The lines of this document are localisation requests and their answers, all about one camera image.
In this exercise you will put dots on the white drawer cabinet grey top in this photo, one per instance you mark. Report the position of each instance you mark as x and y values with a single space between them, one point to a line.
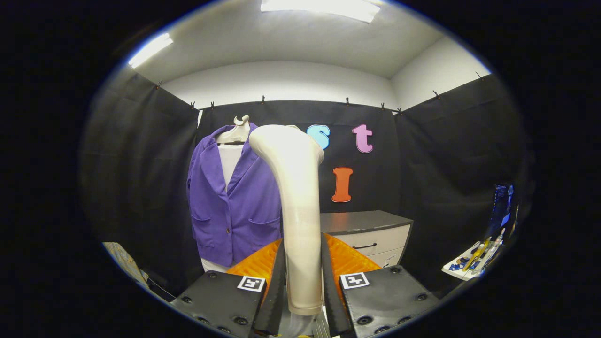
375 237

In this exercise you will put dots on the patterned cloth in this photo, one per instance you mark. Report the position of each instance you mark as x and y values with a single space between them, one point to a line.
124 260

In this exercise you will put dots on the white mannequin torso stand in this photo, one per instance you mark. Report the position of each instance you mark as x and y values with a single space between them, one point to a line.
230 162

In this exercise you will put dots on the white garment steamer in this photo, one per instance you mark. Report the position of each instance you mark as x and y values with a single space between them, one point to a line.
300 211

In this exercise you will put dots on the white tray with tools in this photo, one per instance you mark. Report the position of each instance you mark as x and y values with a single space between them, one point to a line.
458 270

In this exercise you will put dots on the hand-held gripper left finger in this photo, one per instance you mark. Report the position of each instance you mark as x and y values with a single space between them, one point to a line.
276 295

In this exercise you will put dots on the narrow ceiling light panel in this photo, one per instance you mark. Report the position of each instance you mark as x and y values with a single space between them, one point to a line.
150 50

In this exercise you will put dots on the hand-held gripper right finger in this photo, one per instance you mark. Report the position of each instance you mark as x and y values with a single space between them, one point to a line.
331 295

